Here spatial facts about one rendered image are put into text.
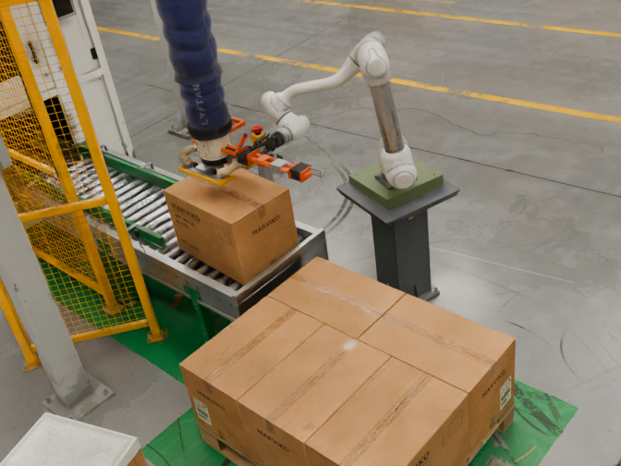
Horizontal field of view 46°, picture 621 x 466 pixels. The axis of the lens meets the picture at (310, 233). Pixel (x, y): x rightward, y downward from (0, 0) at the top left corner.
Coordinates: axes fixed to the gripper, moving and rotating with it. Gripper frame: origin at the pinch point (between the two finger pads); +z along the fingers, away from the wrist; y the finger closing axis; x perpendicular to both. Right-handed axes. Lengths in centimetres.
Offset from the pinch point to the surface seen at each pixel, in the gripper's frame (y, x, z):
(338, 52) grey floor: 122, 265, -373
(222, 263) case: 58, 16, 22
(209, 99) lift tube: -29.1, 17.0, 4.5
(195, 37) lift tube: -60, 16, 5
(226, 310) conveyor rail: 74, 2, 36
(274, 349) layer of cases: 67, -47, 49
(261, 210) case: 28.9, -3.5, 3.8
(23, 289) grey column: 37, 62, 107
